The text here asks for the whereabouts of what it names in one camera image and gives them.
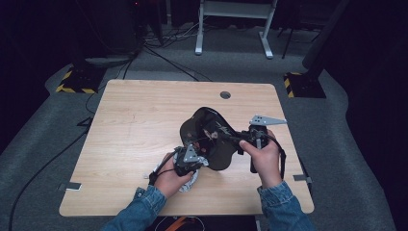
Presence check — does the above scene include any grey slanted pole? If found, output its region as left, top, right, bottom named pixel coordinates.
left=301, top=0, right=350, bottom=70

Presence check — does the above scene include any grey tape tab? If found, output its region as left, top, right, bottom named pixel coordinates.
left=58, top=181, right=83, bottom=193
left=293, top=173, right=313, bottom=184

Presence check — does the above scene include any black tripod stand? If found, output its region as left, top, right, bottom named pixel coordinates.
left=281, top=27, right=321, bottom=60

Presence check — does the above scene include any black yellow striped stand base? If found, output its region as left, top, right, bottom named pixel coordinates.
left=283, top=71, right=327, bottom=99
left=55, top=64, right=107, bottom=94

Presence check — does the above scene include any hand-held gripper cable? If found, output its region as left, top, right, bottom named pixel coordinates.
left=267, top=133, right=288, bottom=181
left=147, top=150, right=178, bottom=187

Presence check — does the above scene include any person's right hand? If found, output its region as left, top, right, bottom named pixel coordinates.
left=239, top=129, right=283, bottom=190

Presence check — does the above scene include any person's left hand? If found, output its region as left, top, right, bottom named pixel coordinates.
left=154, top=153, right=195, bottom=199

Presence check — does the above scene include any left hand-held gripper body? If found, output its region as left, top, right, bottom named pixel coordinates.
left=173, top=143, right=210, bottom=177

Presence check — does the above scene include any bundle of floor cables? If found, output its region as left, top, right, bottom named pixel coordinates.
left=143, top=20, right=208, bottom=47

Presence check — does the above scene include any thin black floor cable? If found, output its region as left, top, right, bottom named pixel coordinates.
left=143, top=44, right=214, bottom=83

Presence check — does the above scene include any white metal stand frame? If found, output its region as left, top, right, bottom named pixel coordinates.
left=194, top=0, right=278, bottom=60

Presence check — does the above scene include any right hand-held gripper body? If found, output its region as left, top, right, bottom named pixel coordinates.
left=240, top=115, right=288, bottom=150

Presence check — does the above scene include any left hand-held gripper cable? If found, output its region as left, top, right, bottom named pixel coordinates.
left=147, top=150, right=178, bottom=187

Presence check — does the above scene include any orange strap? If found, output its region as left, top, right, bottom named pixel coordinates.
left=163, top=216, right=194, bottom=231

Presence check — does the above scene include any right hand-held gripper cable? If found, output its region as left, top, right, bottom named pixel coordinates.
left=267, top=133, right=288, bottom=181

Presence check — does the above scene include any black floral lacquer tray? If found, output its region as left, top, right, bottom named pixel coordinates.
left=179, top=106, right=248, bottom=171

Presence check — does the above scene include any long black floor cable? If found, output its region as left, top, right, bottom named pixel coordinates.
left=8, top=115, right=94, bottom=231

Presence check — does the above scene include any white patterned cloth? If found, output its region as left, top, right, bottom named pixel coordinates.
left=142, top=157, right=210, bottom=193

